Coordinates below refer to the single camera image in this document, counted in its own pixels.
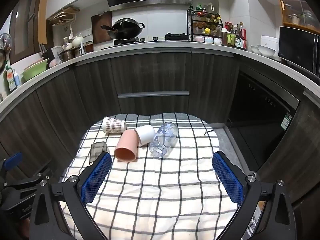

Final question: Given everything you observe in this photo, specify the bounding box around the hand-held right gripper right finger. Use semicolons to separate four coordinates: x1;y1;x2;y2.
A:
212;151;297;240

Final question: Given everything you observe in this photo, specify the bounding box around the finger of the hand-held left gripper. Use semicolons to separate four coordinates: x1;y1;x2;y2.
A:
4;167;54;188
0;152;24;180

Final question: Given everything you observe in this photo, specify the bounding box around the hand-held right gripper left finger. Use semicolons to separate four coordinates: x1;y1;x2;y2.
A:
30;152;112;240

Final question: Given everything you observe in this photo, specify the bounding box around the grey translucent square cup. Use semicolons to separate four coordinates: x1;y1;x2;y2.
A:
89;142;110;165

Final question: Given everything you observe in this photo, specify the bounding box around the pink plastic cup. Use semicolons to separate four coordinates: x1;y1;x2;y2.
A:
114;129;139;162

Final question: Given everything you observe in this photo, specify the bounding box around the white cup with dotted print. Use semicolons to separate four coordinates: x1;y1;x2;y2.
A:
102;116;127;134

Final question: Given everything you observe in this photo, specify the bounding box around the plain white cup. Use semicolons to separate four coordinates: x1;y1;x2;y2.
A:
134;125;156;147

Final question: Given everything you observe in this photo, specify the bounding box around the black white checkered cloth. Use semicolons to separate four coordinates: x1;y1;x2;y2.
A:
58;112;241;240

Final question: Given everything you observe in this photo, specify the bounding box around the black built-in dishwasher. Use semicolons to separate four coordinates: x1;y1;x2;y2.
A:
226;70;300;172

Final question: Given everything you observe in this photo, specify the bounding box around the clear glass jar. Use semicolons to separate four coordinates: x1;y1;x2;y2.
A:
149;122;179;158

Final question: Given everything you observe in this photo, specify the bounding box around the green dish soap bottle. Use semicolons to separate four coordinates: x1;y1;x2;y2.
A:
5;66;17;92

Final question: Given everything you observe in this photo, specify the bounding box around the green plastic basin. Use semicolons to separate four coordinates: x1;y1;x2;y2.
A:
21;58;50;82

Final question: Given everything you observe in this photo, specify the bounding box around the dark wood cabinet drawer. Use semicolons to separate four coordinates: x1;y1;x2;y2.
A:
117;91;190;116

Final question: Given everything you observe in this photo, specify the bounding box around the hanging pan lid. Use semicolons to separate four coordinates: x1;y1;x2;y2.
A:
0;33;12;73

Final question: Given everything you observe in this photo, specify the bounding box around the black knife block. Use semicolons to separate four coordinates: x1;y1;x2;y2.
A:
39;43;49;59

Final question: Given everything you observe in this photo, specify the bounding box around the steel pot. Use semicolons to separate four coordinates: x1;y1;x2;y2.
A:
59;50;75;62

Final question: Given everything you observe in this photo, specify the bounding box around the large white bowl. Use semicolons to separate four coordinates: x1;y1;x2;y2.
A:
257;44;277;56

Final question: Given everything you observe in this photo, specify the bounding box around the white rice cooker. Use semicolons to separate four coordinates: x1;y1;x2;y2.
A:
260;35;279;55

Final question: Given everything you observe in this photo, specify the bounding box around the dark soy sauce bottle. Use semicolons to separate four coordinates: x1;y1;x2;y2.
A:
234;22;247;49

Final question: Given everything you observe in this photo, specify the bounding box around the black gas cooktop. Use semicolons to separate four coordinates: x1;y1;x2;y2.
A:
101;36;191;49

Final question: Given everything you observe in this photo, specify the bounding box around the black microwave oven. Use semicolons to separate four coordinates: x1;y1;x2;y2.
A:
278;26;320;78

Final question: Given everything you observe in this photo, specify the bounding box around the dark wooden cutting board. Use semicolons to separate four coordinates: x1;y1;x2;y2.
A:
91;11;113;45

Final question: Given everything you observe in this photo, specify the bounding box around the black wok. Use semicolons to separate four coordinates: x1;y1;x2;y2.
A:
101;18;145;40

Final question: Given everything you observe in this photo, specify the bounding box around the black burner grate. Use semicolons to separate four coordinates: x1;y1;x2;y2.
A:
164;32;188;41

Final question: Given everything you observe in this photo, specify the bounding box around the wall-mounted drying rack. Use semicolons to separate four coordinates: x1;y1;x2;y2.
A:
47;7;80;26

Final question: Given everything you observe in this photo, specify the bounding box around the black wire spice rack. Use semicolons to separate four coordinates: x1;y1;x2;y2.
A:
187;5;223;45

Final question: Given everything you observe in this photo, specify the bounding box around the wooden glass-door wall cabinet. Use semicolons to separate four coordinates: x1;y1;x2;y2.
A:
277;0;320;33

